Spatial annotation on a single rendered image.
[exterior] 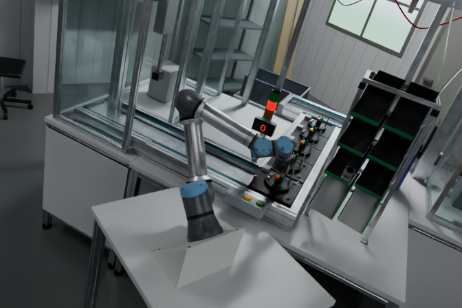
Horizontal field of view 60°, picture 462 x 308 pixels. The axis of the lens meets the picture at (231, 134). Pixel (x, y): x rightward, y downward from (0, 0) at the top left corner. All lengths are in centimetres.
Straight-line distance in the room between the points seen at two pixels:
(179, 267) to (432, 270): 175
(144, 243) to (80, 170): 90
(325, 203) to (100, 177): 128
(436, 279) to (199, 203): 174
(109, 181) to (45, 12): 251
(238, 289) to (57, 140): 144
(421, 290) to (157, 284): 184
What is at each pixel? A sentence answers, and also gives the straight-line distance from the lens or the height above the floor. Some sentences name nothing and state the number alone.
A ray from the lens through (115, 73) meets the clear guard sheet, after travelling 217.
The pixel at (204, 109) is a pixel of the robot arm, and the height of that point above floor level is 140.
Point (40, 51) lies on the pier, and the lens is 465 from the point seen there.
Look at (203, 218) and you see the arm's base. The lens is 164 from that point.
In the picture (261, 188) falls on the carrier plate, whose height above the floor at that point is 97.
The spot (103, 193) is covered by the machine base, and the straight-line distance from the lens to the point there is 249.
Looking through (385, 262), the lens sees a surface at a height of 86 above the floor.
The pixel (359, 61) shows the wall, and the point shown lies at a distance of 632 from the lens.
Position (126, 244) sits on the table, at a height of 86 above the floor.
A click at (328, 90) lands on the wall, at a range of 662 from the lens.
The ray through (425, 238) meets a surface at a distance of 273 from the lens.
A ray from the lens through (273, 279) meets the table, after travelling 180.
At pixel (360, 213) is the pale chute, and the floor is 105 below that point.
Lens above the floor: 210
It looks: 27 degrees down
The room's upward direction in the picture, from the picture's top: 16 degrees clockwise
